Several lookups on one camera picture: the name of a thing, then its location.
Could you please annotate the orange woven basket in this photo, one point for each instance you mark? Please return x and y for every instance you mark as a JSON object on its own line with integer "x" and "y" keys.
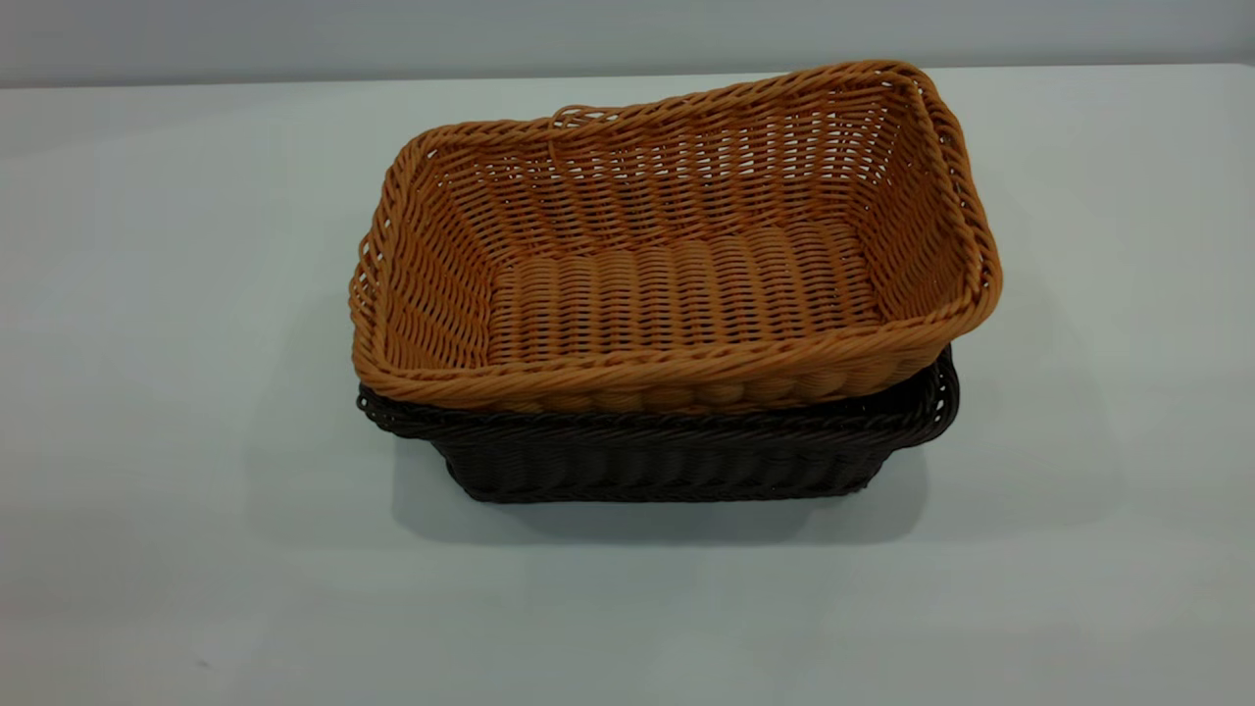
{"x": 686, "y": 284}

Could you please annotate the black woven basket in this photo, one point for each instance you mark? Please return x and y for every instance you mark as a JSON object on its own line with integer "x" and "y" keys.
{"x": 667, "y": 461}

